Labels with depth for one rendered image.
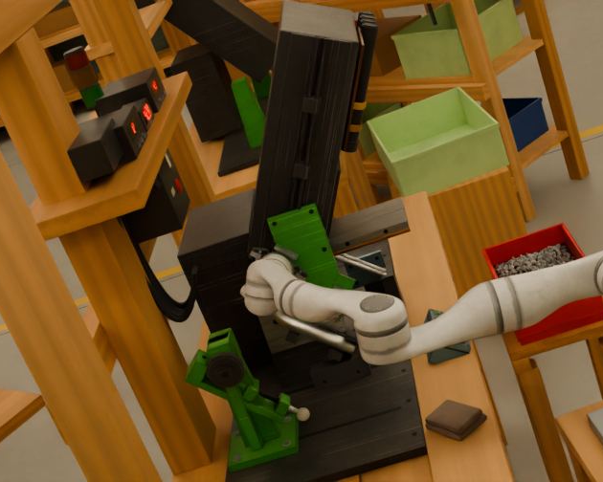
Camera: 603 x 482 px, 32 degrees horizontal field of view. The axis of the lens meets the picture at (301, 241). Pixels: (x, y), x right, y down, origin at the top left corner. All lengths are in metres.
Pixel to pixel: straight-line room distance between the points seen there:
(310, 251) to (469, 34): 2.49
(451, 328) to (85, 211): 0.70
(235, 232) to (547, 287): 0.87
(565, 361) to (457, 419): 1.86
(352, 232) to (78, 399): 0.92
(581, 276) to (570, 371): 1.99
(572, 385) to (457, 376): 1.55
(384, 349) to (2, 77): 0.86
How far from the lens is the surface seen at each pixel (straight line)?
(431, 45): 4.93
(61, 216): 2.01
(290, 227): 2.36
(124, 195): 1.98
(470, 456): 2.02
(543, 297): 1.82
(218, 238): 2.46
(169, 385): 2.24
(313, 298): 1.89
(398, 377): 2.33
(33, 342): 1.79
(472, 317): 1.80
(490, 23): 4.97
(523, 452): 3.53
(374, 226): 2.49
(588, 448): 2.05
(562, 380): 3.82
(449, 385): 2.24
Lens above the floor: 2.06
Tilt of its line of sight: 21 degrees down
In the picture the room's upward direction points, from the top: 21 degrees counter-clockwise
